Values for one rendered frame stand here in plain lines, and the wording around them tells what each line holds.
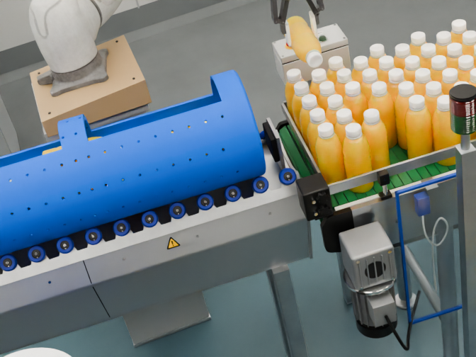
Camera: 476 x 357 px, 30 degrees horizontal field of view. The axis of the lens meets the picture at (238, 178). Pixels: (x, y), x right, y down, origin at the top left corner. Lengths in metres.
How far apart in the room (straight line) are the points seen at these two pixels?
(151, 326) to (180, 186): 1.15
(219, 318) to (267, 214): 1.04
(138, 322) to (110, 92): 0.97
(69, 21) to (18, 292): 0.79
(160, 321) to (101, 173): 1.20
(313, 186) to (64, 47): 0.88
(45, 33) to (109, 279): 0.75
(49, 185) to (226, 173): 0.43
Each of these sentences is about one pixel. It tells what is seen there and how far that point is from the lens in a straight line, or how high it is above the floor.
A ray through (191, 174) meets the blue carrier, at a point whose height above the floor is 1.09.
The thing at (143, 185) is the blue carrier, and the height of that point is 1.10.
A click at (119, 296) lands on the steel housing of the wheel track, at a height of 0.74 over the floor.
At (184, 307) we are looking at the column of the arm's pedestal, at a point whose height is 0.10.
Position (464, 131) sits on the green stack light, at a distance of 2.05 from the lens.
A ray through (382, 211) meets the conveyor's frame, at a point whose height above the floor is 0.86.
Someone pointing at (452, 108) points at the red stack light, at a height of 1.23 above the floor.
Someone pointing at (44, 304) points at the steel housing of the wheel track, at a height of 0.82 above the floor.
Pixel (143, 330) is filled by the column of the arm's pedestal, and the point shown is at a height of 0.07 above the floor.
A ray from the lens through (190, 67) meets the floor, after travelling 4.73.
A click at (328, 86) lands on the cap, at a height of 1.09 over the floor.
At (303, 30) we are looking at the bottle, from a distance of 2.36.
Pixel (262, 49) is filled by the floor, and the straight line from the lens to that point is 4.74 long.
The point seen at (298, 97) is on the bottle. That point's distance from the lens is 2.42.
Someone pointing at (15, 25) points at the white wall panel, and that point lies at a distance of 5.07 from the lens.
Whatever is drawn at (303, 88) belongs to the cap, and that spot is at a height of 1.09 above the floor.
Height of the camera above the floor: 2.42
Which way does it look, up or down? 38 degrees down
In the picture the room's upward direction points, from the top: 14 degrees counter-clockwise
